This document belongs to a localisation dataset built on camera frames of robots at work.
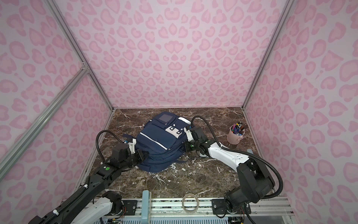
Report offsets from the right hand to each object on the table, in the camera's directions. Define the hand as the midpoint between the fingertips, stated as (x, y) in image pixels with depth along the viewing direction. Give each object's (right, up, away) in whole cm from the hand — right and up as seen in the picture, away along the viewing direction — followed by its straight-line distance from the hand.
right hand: (185, 143), depth 86 cm
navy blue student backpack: (-15, +2, +1) cm, 15 cm away
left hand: (-21, -3, -7) cm, 22 cm away
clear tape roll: (-2, -30, -13) cm, 32 cm away
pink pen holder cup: (+32, +6, +4) cm, 33 cm away
